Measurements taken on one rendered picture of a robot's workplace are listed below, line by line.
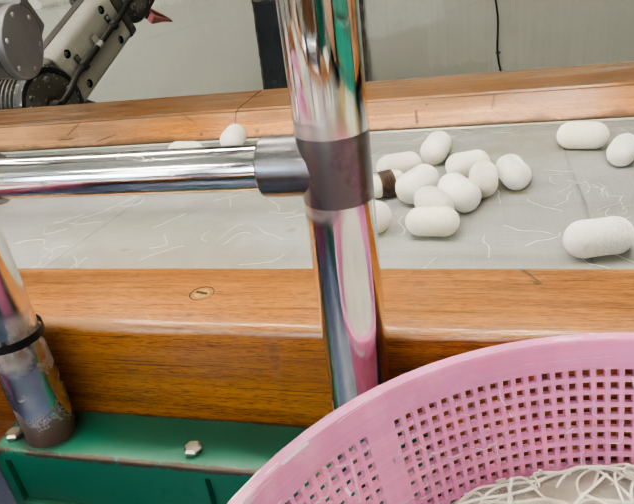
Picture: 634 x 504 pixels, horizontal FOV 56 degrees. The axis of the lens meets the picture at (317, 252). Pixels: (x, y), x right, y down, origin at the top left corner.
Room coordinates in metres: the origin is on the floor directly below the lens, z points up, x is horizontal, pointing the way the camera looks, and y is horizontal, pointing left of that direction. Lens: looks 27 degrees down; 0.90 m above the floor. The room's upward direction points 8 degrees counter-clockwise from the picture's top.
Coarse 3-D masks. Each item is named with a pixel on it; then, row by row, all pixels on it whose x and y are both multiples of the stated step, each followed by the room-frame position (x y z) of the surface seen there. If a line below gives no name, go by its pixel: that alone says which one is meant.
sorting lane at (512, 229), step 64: (448, 128) 0.52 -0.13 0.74; (512, 128) 0.50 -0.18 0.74; (256, 192) 0.43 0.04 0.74; (512, 192) 0.37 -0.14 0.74; (576, 192) 0.35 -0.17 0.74; (64, 256) 0.36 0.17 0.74; (128, 256) 0.35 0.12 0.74; (192, 256) 0.33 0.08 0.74; (256, 256) 0.32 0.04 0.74; (384, 256) 0.30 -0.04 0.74; (448, 256) 0.29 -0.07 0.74; (512, 256) 0.28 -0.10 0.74
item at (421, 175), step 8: (416, 168) 0.38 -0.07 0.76; (424, 168) 0.38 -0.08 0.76; (432, 168) 0.38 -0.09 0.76; (400, 176) 0.37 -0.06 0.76; (408, 176) 0.37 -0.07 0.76; (416, 176) 0.37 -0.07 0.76; (424, 176) 0.37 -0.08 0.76; (432, 176) 0.37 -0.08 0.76; (400, 184) 0.37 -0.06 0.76; (408, 184) 0.36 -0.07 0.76; (416, 184) 0.36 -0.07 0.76; (424, 184) 0.36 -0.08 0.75; (432, 184) 0.37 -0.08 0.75; (400, 192) 0.36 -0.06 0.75; (408, 192) 0.36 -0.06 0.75; (408, 200) 0.36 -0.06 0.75
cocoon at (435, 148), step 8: (432, 136) 0.45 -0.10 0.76; (440, 136) 0.44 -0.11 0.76; (448, 136) 0.45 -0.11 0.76; (424, 144) 0.44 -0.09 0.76; (432, 144) 0.43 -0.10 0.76; (440, 144) 0.43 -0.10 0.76; (448, 144) 0.44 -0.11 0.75; (424, 152) 0.43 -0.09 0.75; (432, 152) 0.43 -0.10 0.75; (440, 152) 0.43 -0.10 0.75; (448, 152) 0.45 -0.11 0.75; (424, 160) 0.44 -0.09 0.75; (432, 160) 0.43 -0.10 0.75; (440, 160) 0.43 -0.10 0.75
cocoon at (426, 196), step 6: (426, 186) 0.35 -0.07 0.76; (432, 186) 0.35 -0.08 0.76; (420, 192) 0.35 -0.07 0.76; (426, 192) 0.34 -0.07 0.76; (432, 192) 0.34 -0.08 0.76; (438, 192) 0.34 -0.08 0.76; (414, 198) 0.35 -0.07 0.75; (420, 198) 0.34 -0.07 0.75; (426, 198) 0.34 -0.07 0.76; (432, 198) 0.33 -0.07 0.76; (438, 198) 0.33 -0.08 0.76; (444, 198) 0.33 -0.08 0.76; (450, 198) 0.33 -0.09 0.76; (414, 204) 0.35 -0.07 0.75; (420, 204) 0.34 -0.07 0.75; (426, 204) 0.33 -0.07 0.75; (432, 204) 0.33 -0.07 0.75; (438, 204) 0.33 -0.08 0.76; (444, 204) 0.33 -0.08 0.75; (450, 204) 0.33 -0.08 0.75
